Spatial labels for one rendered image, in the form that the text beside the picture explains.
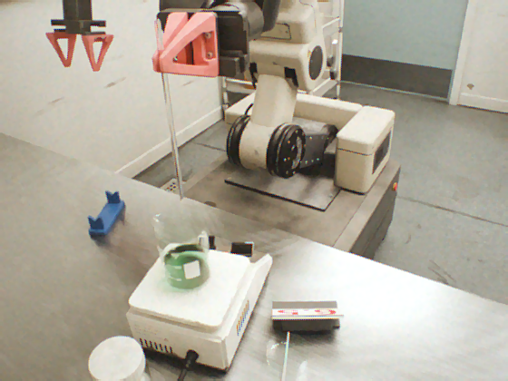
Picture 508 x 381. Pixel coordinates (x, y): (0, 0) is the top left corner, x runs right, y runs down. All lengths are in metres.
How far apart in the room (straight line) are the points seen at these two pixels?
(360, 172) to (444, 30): 2.01
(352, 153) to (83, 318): 1.05
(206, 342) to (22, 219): 0.52
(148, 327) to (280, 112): 0.91
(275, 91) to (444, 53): 2.20
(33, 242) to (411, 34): 2.98
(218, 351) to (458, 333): 0.32
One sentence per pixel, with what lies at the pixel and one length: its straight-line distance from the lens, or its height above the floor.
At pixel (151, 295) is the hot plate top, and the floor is 0.84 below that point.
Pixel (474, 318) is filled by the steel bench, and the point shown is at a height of 0.75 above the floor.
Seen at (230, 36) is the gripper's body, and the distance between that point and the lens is 0.48.
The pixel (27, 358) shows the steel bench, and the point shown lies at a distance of 0.65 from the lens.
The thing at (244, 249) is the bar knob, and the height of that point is 0.81.
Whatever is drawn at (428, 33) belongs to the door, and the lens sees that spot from 3.36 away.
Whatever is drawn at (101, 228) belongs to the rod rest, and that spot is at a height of 0.76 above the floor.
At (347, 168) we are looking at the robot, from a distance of 1.49.
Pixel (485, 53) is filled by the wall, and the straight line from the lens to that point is 3.35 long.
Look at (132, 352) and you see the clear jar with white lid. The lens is 0.50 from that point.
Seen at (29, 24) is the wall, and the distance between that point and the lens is 1.97.
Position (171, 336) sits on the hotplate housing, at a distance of 0.53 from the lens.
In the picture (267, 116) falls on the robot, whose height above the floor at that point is 0.68.
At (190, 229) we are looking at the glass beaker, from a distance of 0.53.
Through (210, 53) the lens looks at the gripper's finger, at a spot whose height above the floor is 1.09.
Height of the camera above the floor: 1.22
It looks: 33 degrees down
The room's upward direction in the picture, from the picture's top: 3 degrees counter-clockwise
